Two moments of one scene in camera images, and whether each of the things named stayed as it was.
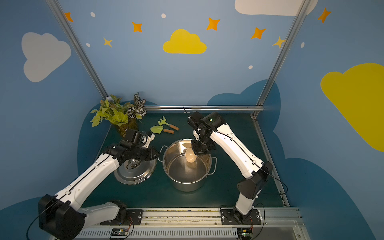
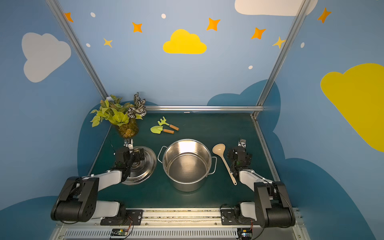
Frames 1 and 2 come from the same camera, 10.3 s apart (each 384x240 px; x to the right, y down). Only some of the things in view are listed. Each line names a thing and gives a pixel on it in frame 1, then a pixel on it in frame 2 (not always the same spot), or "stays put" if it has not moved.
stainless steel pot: [183, 175] stays put
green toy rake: [163, 121] stays put
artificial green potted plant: [123, 115] stays put
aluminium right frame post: [300, 12] stays put
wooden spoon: [190, 155] -> [219, 149]
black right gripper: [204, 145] -> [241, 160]
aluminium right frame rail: [279, 186] stays put
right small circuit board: [244, 233] stays put
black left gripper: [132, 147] -> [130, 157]
